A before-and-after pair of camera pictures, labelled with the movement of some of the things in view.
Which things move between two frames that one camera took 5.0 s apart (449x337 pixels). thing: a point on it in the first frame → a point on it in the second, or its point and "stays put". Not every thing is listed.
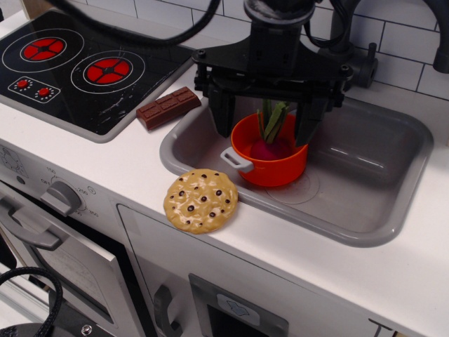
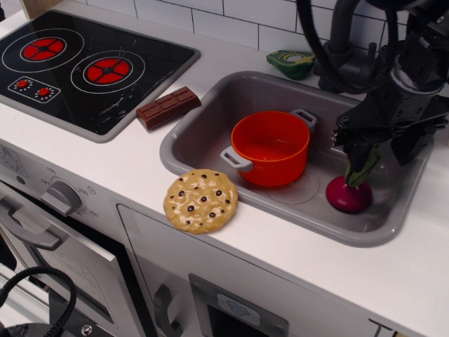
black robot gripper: (273, 62) → (399, 107)
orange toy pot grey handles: (245, 131) stays put
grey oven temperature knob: (62, 197) stays put
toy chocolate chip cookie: (200, 201) stays put
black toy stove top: (99, 86) stays put
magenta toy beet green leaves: (269, 120) → (351, 193)
